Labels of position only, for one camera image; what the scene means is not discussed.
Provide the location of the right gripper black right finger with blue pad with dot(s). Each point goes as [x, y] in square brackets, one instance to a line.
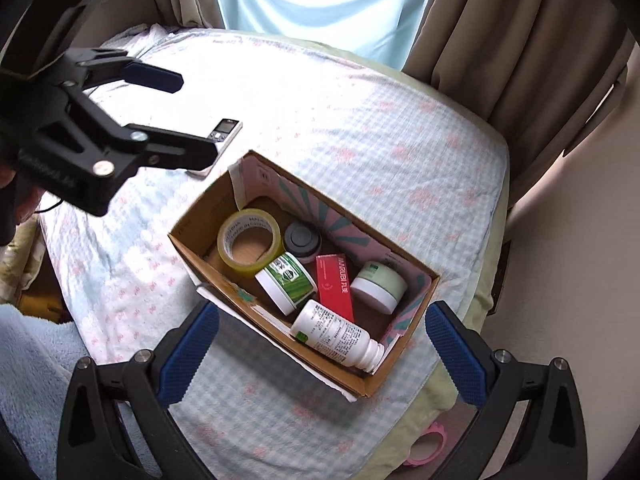
[551, 439]

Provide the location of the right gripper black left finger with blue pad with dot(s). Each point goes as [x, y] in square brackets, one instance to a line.
[94, 443]

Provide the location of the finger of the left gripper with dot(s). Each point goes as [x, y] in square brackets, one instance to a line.
[169, 149]
[92, 67]

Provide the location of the white Midea remote control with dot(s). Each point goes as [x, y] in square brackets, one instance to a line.
[222, 135]

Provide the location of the white jar grey lid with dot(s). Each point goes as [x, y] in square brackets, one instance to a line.
[303, 241]

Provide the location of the white pill bottle green label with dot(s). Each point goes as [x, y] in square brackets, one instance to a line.
[337, 338]

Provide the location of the light blue towel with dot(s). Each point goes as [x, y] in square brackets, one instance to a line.
[37, 361]

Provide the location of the yellow tape roll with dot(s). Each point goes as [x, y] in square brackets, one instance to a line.
[248, 240]

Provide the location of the green label white jar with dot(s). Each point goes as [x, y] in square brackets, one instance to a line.
[287, 283]

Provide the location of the cardboard box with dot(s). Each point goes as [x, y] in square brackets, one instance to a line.
[255, 182]

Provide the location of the red small box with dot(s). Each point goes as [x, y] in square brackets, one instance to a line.
[334, 285]

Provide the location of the pale green cream jar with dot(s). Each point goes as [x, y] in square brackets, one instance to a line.
[379, 287]

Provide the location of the light blue curtain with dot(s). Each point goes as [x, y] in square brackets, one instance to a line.
[379, 30]

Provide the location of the pink ring toy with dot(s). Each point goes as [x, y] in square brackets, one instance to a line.
[428, 446]

